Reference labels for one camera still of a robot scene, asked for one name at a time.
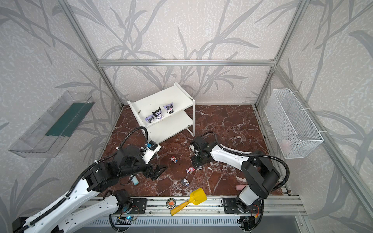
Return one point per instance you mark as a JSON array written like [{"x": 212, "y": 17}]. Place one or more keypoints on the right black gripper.
[{"x": 197, "y": 157}]

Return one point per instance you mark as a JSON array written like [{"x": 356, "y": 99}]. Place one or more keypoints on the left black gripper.
[{"x": 150, "y": 170}]

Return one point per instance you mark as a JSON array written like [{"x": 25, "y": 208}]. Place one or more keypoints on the red cap doraemon figure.
[{"x": 174, "y": 159}]

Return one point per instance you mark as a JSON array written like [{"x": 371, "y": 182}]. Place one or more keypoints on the purple kuromi figure black bow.
[{"x": 150, "y": 119}]

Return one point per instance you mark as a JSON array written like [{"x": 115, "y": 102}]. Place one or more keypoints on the black hooded kuromi figure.
[{"x": 158, "y": 114}]

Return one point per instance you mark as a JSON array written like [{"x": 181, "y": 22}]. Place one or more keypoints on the purple striped bow kuromi figure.
[{"x": 169, "y": 108}]

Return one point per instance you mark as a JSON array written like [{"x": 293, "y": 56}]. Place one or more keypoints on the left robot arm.
[{"x": 62, "y": 216}]

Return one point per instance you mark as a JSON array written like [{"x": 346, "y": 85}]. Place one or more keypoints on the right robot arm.
[{"x": 264, "y": 173}]

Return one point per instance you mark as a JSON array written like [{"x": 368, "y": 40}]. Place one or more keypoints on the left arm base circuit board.
[{"x": 128, "y": 220}]

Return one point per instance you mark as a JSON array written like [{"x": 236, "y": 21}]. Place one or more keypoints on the white two-tier metal shelf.
[{"x": 183, "y": 117}]

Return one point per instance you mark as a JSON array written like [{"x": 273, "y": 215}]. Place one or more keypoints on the pink hat doraemon figure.
[{"x": 190, "y": 170}]

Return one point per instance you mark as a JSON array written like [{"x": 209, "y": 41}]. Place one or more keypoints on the round orange badge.
[{"x": 170, "y": 203}]

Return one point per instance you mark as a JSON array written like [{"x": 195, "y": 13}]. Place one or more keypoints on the yellow plastic toy shovel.
[{"x": 196, "y": 197}]

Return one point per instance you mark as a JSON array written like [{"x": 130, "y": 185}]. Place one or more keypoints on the pink object in basket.
[{"x": 286, "y": 147}]

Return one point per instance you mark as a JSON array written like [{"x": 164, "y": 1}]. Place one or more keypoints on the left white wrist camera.
[{"x": 150, "y": 149}]

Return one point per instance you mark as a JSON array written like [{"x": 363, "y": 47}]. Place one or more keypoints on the white wire mesh basket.
[{"x": 290, "y": 120}]

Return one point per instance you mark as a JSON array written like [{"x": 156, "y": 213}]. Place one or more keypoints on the clear plastic wall bin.
[{"x": 48, "y": 135}]

